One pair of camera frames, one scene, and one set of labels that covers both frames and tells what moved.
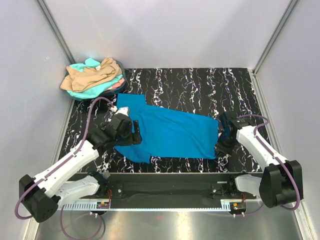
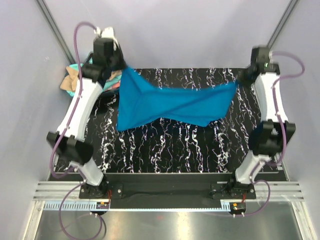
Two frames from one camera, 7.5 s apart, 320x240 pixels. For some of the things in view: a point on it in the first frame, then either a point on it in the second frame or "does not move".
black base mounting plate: x=172 y=186 does not move
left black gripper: x=133 y=132 -> x=118 y=63
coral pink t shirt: x=119 y=84 does not move
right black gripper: x=225 y=132 -> x=244 y=75
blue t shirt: x=167 y=133 -> x=141 y=101
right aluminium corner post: x=291 y=6 does not move
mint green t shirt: x=97 y=90 does not move
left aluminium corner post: x=49 y=18 does not move
